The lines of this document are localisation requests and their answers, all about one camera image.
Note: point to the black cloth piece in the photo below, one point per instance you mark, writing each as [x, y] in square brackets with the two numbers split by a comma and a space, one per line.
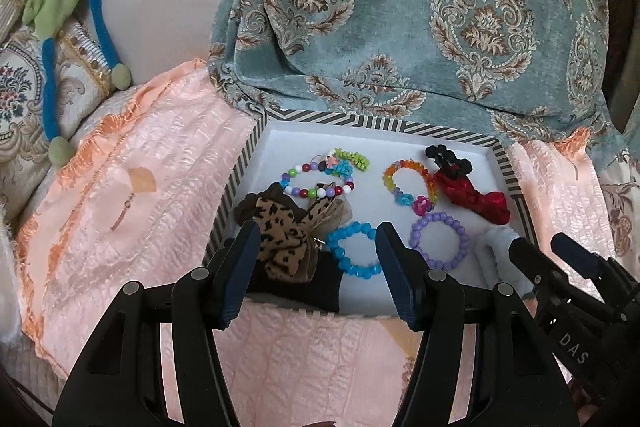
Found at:
[310, 292]

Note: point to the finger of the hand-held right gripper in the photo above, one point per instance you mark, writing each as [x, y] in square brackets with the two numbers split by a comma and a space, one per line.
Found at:
[535, 264]
[580, 252]

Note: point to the peach quilted blanket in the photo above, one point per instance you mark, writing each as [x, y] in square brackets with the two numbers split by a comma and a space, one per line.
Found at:
[150, 207]

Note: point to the brown scrunchie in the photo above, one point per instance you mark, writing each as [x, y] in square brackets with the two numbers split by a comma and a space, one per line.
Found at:
[250, 207]

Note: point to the floral embroidered cushion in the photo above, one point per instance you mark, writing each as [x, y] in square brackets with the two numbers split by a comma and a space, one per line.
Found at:
[20, 107]

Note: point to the light blue scrunchie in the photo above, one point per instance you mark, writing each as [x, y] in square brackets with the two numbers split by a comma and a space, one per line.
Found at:
[497, 257]

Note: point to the striped cardboard box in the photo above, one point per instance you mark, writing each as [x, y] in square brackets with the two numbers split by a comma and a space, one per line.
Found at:
[380, 147]

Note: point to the teal damask cushion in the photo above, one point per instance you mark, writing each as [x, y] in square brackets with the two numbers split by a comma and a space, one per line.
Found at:
[400, 32]

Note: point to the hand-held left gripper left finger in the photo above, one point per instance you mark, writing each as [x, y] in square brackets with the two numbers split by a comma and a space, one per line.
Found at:
[240, 277]

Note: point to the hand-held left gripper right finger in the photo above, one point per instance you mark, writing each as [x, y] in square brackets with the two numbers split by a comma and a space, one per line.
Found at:
[397, 277]

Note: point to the black scrunchie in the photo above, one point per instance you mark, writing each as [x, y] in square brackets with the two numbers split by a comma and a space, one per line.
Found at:
[450, 164]

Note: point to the red bow hair clip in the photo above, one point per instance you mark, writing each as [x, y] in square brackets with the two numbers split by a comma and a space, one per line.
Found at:
[495, 207]

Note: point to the cream floral fabric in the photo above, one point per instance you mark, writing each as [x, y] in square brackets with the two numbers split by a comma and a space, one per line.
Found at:
[617, 207]

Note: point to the leopard print bow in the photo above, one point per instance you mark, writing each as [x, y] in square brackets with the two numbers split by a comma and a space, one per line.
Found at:
[285, 237]

